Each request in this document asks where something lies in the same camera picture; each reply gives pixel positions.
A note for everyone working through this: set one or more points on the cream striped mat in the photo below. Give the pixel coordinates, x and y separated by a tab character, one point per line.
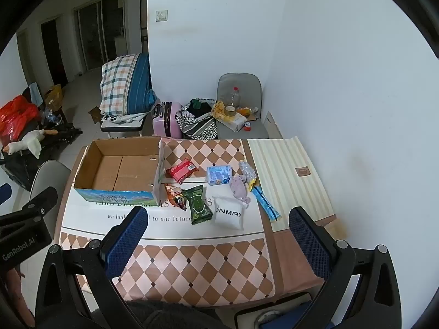
274	157

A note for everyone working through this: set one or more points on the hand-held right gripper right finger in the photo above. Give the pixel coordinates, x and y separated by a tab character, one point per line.
310	243

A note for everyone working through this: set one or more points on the white board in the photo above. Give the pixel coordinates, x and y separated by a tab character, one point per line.
273	125

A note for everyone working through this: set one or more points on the red plastic bag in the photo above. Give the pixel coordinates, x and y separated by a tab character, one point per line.
17	114

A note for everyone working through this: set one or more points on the sliding glass door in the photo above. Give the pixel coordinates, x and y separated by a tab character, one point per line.
99	31

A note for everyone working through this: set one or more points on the white goose plush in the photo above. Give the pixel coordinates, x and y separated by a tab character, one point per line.
29	140

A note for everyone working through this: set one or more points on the light blue cloth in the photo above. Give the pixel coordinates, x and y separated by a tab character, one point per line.
35	92

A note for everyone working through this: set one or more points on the yellow plastic bag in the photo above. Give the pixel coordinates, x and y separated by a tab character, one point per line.
218	109

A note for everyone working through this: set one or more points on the orange panda snack packet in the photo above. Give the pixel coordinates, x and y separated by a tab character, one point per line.
174	195

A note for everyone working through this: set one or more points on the white printed pouch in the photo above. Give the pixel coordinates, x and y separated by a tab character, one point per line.
228	214

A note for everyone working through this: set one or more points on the brown cardboard box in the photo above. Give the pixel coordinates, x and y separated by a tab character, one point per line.
53	97

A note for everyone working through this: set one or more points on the black folding stand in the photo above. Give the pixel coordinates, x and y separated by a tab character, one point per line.
63	135

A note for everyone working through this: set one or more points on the brown tape roll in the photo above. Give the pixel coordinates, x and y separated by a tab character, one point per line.
230	110

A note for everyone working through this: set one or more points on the person's left forearm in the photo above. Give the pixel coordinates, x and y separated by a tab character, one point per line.
20	298

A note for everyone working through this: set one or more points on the pink suitcase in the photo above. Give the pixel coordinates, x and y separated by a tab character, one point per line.
168	120

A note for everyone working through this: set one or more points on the small cardboard piece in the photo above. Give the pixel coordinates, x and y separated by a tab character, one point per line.
95	114

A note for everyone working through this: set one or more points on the black white patterned tote bag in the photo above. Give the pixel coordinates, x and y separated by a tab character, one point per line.
199	126

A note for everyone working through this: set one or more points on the brown checked tablecloth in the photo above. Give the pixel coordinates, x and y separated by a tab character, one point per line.
205	267

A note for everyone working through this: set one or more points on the white light switch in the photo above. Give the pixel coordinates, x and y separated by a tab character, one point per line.
161	15

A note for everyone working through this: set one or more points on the white black chair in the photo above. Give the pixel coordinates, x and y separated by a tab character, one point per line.
120	126

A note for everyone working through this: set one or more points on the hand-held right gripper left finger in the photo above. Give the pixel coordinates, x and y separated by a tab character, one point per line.
127	243

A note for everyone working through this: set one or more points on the green wet wipes packet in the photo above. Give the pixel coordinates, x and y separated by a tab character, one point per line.
197	205

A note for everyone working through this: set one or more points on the plaid and blue folded quilt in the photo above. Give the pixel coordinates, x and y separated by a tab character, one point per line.
120	82

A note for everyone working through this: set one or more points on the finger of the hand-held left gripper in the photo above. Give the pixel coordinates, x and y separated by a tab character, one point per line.
41	200
5	194

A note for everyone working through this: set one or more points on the white paper box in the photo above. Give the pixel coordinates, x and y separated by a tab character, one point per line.
233	121

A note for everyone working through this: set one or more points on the red packet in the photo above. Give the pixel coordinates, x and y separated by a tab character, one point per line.
181	170

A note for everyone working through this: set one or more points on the long blue packet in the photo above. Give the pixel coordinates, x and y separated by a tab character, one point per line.
265	202

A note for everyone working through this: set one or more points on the white round chair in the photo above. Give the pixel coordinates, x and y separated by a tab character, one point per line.
51	181

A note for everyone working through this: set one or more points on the grey padded chair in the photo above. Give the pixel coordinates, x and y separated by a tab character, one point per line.
240	82

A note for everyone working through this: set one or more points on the light blue tissue packet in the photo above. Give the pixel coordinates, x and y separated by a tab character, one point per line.
219	174

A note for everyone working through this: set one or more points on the clear plastic bottle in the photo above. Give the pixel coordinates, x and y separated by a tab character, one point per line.
234	97

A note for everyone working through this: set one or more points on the lilac cloth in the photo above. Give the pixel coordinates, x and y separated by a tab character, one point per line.
238	188

